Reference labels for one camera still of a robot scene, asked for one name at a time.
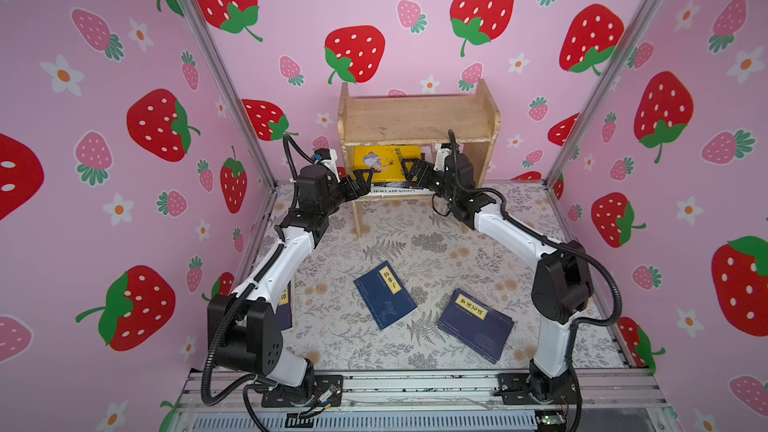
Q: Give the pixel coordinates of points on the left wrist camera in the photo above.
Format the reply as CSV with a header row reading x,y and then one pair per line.
x,y
328,158

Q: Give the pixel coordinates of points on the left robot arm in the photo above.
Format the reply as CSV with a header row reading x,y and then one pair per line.
x,y
245,342

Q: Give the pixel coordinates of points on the wooden two-tier shelf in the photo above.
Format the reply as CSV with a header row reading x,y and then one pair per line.
x,y
421,120

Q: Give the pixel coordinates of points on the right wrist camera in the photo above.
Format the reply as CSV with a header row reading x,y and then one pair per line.
x,y
443,152

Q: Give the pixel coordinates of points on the white hardcover book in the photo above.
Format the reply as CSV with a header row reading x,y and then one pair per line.
x,y
398,189

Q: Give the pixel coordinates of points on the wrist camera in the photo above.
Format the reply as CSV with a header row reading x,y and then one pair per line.
x,y
443,152
328,158

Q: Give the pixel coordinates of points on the yellow cartoon cover book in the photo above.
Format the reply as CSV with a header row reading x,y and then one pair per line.
x,y
385,162

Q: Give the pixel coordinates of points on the dark purple book left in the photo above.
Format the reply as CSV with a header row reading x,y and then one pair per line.
x,y
284,311

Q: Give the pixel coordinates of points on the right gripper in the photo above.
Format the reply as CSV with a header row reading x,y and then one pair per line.
x,y
419,165

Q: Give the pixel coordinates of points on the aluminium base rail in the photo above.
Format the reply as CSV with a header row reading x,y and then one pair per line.
x,y
441,400

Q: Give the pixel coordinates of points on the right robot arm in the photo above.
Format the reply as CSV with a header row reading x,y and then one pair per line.
x,y
562,284

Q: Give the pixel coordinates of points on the blue book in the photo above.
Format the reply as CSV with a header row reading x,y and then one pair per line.
x,y
385,295
477,325

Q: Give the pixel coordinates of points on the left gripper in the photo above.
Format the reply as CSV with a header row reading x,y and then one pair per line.
x,y
360,190

